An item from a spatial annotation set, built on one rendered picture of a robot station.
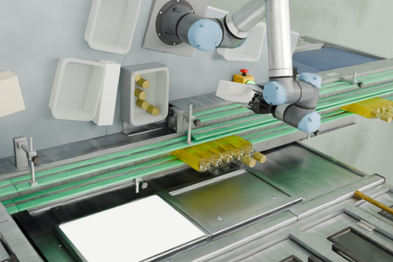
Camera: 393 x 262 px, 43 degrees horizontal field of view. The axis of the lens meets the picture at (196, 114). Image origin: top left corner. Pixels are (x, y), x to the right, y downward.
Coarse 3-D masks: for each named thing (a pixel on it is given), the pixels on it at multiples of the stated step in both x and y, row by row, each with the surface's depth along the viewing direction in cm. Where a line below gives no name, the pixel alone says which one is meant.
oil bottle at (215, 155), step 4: (196, 144) 204; (200, 144) 204; (204, 144) 205; (196, 148) 202; (200, 148) 201; (204, 148) 201; (208, 148) 202; (212, 148) 202; (204, 152) 199; (208, 152) 198; (212, 152) 198; (216, 152) 199; (212, 156) 195; (216, 156) 196; (220, 156) 197; (212, 160) 195; (216, 160) 195; (212, 164) 196; (216, 164) 196
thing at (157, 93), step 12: (144, 72) 191; (156, 72) 203; (168, 72) 198; (132, 84) 190; (156, 84) 205; (168, 84) 200; (132, 96) 192; (156, 96) 207; (132, 108) 193; (132, 120) 195; (144, 120) 200; (156, 120) 203
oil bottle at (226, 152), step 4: (212, 140) 209; (208, 144) 205; (212, 144) 205; (216, 144) 205; (220, 144) 205; (216, 148) 202; (220, 148) 202; (224, 148) 203; (228, 148) 203; (220, 152) 200; (224, 152) 199; (228, 152) 200; (232, 152) 200; (224, 156) 199; (228, 156) 199; (224, 160) 199
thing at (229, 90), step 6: (222, 84) 187; (228, 84) 184; (234, 84) 186; (240, 84) 192; (222, 90) 186; (228, 90) 184; (234, 90) 186; (240, 90) 188; (246, 90) 190; (252, 90) 192; (222, 96) 186; (228, 96) 185; (234, 96) 187; (240, 96) 189; (246, 96) 191; (252, 96) 193; (246, 102) 192
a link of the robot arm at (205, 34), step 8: (184, 16) 190; (192, 16) 189; (200, 16) 189; (184, 24) 188; (192, 24) 185; (200, 24) 183; (208, 24) 183; (216, 24) 185; (184, 32) 188; (192, 32) 184; (200, 32) 183; (208, 32) 184; (216, 32) 186; (184, 40) 190; (192, 40) 185; (200, 40) 184; (208, 40) 186; (216, 40) 187; (200, 48) 186; (208, 48) 187
